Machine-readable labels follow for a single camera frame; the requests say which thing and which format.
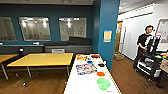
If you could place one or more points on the yellow pillar notice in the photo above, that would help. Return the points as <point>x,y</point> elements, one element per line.
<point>107,36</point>

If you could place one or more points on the brown cardboard box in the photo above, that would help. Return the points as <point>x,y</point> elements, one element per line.
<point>118,57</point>

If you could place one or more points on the wooden door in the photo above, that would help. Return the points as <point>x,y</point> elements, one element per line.
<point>118,36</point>

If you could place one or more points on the grey bulletin board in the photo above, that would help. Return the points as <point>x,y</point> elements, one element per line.
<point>162,30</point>

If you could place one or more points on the black wheeled cart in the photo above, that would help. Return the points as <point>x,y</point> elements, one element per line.
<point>151,63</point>

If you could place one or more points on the person in black shirt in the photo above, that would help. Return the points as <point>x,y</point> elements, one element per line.
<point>143,41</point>

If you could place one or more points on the small black item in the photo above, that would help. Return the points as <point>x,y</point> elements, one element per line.
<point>101,65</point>

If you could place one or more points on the small white wall plate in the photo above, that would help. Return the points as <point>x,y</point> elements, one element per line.
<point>36,43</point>

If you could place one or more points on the light wood table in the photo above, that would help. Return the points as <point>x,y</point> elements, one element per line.
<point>5,58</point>
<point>43,59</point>

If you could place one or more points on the orange yellow item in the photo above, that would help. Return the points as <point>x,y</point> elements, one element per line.
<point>82,58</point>

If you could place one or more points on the red plastic item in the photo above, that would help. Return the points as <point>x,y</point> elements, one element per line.
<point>95,56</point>

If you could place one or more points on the green bowl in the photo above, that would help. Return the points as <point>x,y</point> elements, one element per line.
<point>103,84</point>

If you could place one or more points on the dark grey sofa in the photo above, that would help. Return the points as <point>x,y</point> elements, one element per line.
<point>33,49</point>
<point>80,43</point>

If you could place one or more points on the interior glass window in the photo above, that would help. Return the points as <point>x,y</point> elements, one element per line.
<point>6,29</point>
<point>73,28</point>
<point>35,29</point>

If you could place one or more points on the white rectangular panel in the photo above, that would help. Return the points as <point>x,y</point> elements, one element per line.
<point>58,51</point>

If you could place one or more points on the white top yellow gaming table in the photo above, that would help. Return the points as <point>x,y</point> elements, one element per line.
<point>88,83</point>

